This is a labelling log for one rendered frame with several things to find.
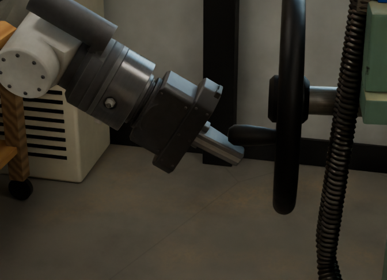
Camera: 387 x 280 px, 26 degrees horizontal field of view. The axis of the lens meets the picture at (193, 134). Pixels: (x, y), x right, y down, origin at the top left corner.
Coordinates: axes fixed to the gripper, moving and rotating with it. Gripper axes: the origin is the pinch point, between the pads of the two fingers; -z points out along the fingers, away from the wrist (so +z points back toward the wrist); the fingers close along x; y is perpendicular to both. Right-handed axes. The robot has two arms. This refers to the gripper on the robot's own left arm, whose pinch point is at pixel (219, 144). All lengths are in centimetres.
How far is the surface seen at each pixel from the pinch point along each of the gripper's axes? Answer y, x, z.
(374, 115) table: -1.9, 13.5, -11.8
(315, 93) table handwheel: 10.3, 7.7, -8.3
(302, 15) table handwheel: 5.8, 16.6, -0.4
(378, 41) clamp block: 0.3, 20.1, -7.8
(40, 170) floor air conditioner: 128, -103, 16
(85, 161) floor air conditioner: 131, -94, 5
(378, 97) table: -1.0, 15.2, -11.2
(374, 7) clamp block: 2.6, 22.3, -5.8
